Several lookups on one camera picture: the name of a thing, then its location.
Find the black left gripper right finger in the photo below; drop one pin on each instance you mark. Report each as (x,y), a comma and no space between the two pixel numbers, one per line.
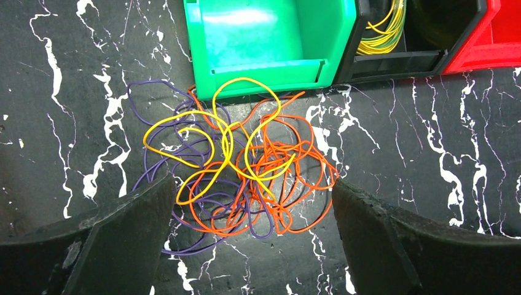
(391,250)

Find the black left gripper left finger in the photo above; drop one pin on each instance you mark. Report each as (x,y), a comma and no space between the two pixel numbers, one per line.
(112,249)

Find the black plastic bin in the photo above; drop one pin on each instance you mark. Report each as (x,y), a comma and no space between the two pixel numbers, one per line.
(434,32)

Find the green plastic bin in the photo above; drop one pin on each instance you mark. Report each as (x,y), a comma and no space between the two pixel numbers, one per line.
(246,47)

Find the red plastic bin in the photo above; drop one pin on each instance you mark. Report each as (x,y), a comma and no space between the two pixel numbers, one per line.
(494,43)

